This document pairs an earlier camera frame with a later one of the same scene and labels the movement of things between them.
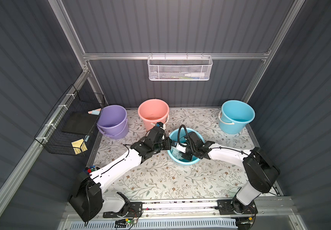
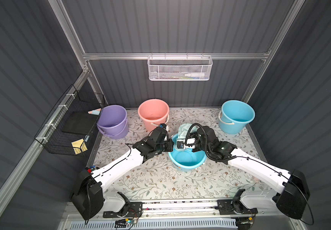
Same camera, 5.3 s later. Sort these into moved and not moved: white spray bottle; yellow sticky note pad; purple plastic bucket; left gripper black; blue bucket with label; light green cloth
Moved: blue bucket with label; light green cloth
Not moved: purple plastic bucket; white spray bottle; left gripper black; yellow sticky note pad
